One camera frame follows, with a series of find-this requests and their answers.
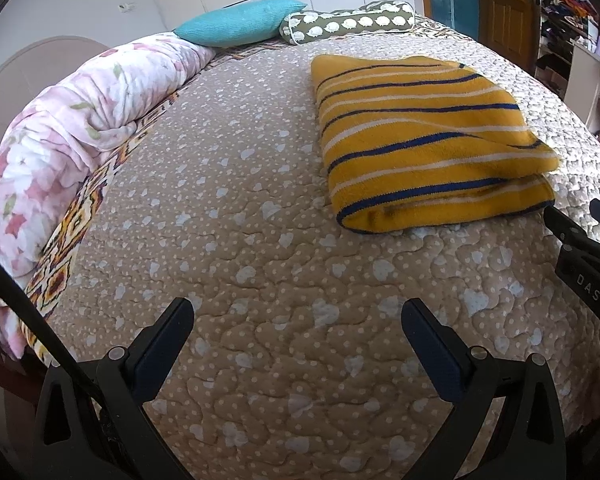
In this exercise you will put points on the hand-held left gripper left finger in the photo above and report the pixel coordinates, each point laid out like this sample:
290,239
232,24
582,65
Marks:
162,340

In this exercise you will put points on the white wall switch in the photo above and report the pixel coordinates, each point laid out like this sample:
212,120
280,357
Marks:
125,6

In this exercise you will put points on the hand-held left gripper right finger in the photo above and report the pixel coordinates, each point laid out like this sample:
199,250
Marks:
432,342

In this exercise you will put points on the yellow striped garment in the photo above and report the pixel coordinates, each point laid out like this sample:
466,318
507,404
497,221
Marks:
420,135

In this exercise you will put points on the beige dotted bed quilt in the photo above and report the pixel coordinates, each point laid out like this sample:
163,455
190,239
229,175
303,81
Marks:
290,270

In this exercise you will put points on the white shelf unit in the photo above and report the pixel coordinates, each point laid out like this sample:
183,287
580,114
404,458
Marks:
587,80

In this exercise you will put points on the pile of clothes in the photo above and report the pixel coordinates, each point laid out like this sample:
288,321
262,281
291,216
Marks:
570,7

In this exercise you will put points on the pink floral comforter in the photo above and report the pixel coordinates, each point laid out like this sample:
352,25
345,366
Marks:
65,135

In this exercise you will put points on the olive dotted bolster pillow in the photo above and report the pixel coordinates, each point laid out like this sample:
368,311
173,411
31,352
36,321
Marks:
350,22

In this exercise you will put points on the teal pillow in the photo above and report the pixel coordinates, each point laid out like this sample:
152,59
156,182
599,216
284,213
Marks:
240,22

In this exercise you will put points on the wooden door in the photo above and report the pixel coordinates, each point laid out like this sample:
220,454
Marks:
505,10

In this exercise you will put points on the beige arched headboard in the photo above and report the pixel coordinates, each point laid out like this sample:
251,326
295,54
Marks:
25,67

